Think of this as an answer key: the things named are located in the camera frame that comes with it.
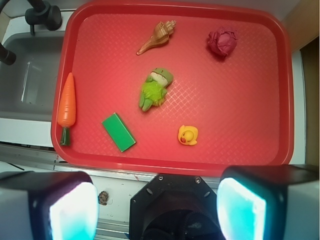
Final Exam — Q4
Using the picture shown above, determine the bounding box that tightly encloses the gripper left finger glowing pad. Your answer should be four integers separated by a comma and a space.
0, 171, 99, 240

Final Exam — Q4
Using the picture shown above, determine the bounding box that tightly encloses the grey sink basin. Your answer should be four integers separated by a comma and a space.
0, 12, 71, 148

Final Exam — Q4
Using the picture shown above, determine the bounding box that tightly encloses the green rectangular block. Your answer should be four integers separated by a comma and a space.
101, 112, 137, 153

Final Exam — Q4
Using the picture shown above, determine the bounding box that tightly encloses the yellow rubber duck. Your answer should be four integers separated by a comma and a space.
177, 125, 199, 146

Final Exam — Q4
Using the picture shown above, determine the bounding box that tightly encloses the brown spiral conch shell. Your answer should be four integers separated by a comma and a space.
136, 20, 177, 56

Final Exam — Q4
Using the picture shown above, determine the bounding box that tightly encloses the green plush frog toy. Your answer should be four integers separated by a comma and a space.
139, 67, 174, 112

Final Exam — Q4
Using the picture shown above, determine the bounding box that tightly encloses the red plastic tray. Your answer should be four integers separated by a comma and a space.
51, 0, 294, 177

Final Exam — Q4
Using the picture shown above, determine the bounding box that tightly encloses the orange plastic toy carrot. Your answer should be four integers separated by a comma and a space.
57, 72, 76, 146

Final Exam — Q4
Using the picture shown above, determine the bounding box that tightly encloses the crumpled dark red paper ball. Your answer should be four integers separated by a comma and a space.
207, 26, 239, 58

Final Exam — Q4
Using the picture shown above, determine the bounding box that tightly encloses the small brown debris piece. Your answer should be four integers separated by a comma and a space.
98, 191, 109, 206

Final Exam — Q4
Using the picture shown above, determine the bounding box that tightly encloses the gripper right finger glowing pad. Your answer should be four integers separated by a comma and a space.
216, 164, 320, 240

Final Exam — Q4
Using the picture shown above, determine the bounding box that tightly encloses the black faucet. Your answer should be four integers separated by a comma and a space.
0, 0, 63, 66

